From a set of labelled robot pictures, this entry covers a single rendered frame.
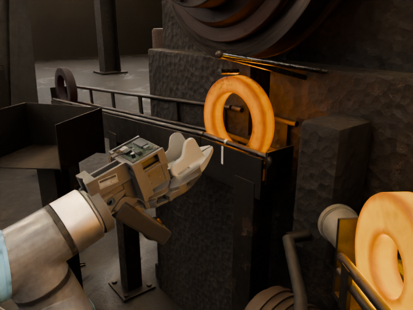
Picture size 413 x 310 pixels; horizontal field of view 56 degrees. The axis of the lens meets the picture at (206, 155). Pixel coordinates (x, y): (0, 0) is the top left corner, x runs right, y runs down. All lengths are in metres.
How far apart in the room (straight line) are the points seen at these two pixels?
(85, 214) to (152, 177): 0.11
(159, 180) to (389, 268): 0.31
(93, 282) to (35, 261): 1.12
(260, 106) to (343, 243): 0.33
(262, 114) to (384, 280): 0.39
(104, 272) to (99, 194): 1.16
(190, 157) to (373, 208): 0.27
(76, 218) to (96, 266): 1.21
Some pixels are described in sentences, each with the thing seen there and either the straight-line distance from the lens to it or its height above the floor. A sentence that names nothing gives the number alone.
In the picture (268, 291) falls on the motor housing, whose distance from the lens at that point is 0.69.
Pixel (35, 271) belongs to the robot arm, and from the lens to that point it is 0.52.
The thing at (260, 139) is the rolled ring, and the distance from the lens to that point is 0.77.
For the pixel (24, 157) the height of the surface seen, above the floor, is 0.59.
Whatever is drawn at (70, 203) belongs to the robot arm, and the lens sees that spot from 0.52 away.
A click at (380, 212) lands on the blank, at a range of 0.47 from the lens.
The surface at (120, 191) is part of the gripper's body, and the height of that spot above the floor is 0.73.
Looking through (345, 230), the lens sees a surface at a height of 0.70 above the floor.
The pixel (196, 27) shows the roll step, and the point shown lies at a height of 0.94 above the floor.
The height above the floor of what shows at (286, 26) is 0.94.
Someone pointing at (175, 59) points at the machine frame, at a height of 0.85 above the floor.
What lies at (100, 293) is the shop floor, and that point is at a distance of 1.57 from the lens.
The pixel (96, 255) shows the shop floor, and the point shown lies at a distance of 1.79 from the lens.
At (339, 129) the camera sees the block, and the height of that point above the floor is 0.80.
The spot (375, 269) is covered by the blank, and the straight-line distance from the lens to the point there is 0.50.
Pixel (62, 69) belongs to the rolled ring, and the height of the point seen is 0.76.
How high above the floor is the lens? 0.95
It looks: 19 degrees down
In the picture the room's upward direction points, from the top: straight up
